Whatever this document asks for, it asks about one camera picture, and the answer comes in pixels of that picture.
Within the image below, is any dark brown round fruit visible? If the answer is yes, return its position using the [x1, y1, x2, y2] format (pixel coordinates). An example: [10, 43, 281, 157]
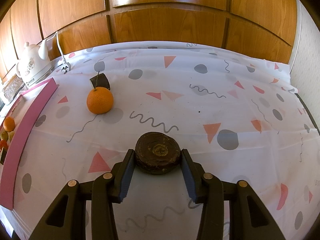
[135, 132, 181, 175]

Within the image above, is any red tomato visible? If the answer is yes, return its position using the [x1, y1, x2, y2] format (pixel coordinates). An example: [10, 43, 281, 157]
[0, 140, 8, 151]

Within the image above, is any yellow green small fruit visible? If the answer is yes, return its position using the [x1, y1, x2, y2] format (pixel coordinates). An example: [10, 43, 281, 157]
[0, 131, 9, 141]

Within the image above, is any patterned white tablecloth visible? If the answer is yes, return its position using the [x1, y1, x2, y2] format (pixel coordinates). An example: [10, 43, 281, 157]
[1, 42, 319, 239]

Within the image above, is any orange fruit left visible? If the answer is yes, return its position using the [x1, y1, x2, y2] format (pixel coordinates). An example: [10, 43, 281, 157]
[3, 116, 15, 132]

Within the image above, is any orange fruit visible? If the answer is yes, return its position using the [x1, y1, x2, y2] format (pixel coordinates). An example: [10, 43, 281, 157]
[86, 87, 114, 114]
[3, 116, 15, 132]

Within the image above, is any pink rimmed white tray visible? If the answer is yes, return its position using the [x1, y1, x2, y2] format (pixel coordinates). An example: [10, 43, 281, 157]
[1, 78, 58, 210]

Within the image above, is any orange fruit right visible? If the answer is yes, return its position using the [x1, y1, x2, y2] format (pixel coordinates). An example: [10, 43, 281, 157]
[86, 87, 114, 114]

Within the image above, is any woven tissue box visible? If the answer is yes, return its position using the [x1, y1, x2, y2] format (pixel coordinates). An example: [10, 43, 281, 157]
[1, 74, 24, 105]

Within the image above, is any dark eggplant slice upper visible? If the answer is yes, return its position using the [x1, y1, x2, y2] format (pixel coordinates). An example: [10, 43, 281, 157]
[90, 73, 111, 90]

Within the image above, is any white ceramic electric kettle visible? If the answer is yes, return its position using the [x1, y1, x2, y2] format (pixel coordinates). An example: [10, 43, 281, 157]
[16, 39, 52, 88]

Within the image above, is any white kettle power cable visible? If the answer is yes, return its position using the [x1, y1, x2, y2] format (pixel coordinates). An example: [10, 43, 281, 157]
[46, 31, 72, 74]

